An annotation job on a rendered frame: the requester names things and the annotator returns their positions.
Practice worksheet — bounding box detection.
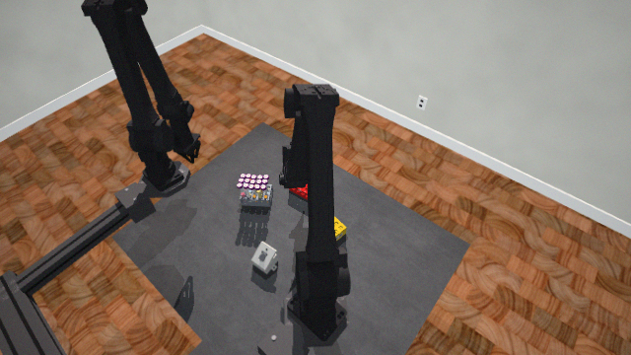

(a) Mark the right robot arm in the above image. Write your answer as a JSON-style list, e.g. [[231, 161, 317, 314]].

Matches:
[[279, 84, 351, 341]]

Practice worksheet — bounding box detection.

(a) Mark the yellow tube rack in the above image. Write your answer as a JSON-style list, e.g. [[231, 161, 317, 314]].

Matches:
[[334, 216, 346, 241]]

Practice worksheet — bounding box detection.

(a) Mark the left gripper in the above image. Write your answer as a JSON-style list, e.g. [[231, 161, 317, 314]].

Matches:
[[173, 129, 201, 164]]

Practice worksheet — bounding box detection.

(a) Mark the red tube rack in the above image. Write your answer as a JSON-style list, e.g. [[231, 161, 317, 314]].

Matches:
[[289, 184, 308, 200]]

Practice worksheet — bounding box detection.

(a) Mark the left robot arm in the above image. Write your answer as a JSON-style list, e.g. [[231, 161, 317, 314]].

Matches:
[[81, 0, 194, 191]]

